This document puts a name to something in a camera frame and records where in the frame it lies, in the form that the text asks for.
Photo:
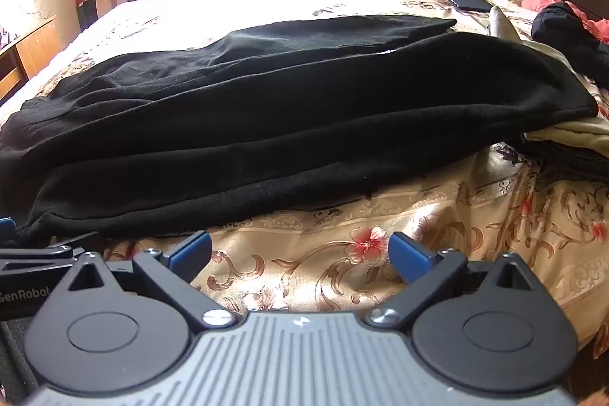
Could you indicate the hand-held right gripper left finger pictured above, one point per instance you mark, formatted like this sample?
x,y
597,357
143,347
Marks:
x,y
191,254

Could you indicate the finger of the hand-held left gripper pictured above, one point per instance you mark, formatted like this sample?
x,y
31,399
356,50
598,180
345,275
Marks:
x,y
43,254

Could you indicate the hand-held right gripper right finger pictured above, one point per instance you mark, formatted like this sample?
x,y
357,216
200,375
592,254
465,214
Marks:
x,y
409,258

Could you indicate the black pants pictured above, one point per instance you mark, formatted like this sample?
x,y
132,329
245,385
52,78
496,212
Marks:
x,y
285,125

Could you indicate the beige floral bedspread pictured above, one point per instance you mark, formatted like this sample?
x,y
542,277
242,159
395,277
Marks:
x,y
309,244

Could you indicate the dark knit cloth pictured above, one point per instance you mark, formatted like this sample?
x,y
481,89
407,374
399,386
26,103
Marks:
x,y
575,163

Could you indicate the beige cloth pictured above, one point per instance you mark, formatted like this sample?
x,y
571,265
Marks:
x,y
575,130

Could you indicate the wooden desk cabinet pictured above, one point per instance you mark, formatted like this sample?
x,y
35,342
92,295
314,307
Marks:
x,y
38,44

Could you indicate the grey cloth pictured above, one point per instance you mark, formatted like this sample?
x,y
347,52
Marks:
x,y
502,25

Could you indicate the black smartphone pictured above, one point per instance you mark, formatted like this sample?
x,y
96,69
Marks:
x,y
468,0

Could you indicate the black garment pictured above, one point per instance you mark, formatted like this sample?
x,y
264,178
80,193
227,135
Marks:
x,y
566,30

